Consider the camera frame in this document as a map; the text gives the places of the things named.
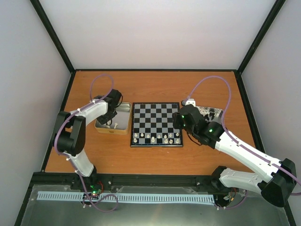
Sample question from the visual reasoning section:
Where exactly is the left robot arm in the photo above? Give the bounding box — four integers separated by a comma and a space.
51, 89, 123, 190

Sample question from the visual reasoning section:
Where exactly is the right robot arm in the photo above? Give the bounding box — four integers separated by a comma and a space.
172, 100, 297, 207

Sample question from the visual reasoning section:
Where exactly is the tan tray of white pieces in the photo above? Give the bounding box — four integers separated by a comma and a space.
95, 102, 132, 135

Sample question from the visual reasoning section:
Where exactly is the clear tray of black pieces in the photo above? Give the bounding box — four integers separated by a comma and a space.
196, 106, 223, 124

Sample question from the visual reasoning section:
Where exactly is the green lit circuit board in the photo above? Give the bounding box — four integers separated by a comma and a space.
90, 181, 104, 196

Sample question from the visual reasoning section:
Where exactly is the black and white chessboard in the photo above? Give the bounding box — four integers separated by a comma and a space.
130, 102, 183, 147

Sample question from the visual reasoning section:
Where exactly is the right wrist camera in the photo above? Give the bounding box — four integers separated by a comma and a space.
181, 97, 196, 107

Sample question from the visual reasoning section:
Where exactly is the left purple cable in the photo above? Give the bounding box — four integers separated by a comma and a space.
54, 74, 119, 212

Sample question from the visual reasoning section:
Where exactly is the black aluminium frame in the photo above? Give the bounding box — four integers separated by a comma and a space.
14, 0, 296, 226

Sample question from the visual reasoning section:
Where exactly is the light blue cable duct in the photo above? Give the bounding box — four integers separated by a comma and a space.
37, 191, 214, 205

